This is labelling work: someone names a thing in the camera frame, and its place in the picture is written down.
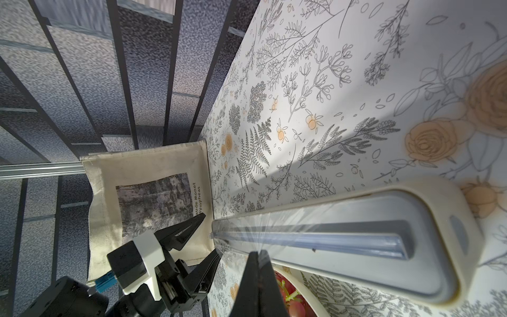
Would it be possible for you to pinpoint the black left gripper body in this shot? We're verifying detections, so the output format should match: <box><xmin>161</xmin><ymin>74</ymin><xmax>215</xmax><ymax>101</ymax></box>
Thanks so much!
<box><xmin>155</xmin><ymin>250</ymin><xmax>205</xmax><ymax>314</ymax></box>

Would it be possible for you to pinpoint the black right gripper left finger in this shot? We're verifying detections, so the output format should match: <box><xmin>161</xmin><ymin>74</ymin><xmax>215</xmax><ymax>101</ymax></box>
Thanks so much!
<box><xmin>230</xmin><ymin>252</ymin><xmax>260</xmax><ymax>317</ymax></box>

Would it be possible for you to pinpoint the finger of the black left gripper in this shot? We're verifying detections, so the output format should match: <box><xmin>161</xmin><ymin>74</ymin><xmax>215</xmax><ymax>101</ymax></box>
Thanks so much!
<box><xmin>184</xmin><ymin>249</ymin><xmax>220</xmax><ymax>302</ymax></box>
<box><xmin>154</xmin><ymin>213</ymin><xmax>205</xmax><ymax>252</ymax></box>

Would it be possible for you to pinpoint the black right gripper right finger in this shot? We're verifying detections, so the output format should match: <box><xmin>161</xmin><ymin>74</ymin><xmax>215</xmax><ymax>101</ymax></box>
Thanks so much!
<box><xmin>258</xmin><ymin>250</ymin><xmax>289</xmax><ymax>317</ymax></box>

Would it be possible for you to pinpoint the patterned plate with rim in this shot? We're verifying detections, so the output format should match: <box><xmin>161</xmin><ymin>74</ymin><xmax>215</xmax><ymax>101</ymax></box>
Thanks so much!
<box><xmin>273</xmin><ymin>265</ymin><xmax>330</xmax><ymax>317</ymax></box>

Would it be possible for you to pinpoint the cream plastic wrap dispenser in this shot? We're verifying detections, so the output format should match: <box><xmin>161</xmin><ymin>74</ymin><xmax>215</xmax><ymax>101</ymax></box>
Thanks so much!
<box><xmin>211</xmin><ymin>176</ymin><xmax>485</xmax><ymax>309</ymax></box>

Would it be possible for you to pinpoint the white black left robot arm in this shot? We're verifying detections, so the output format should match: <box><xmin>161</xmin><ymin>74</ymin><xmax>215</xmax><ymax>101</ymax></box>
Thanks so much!
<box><xmin>22</xmin><ymin>213</ymin><xmax>220</xmax><ymax>316</ymax></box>

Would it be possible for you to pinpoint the red grape bunch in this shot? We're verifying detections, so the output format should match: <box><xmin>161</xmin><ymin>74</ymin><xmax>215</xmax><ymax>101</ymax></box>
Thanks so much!
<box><xmin>275</xmin><ymin>272</ymin><xmax>317</xmax><ymax>317</ymax></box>

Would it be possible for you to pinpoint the beige canvas tote bag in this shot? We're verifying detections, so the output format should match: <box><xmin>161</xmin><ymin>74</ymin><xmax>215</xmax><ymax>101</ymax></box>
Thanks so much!
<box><xmin>81</xmin><ymin>141</ymin><xmax>215</xmax><ymax>281</ymax></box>

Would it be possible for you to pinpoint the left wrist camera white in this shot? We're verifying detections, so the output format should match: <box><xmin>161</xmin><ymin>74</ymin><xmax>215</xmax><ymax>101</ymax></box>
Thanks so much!
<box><xmin>107</xmin><ymin>231</ymin><xmax>165</xmax><ymax>301</ymax></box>

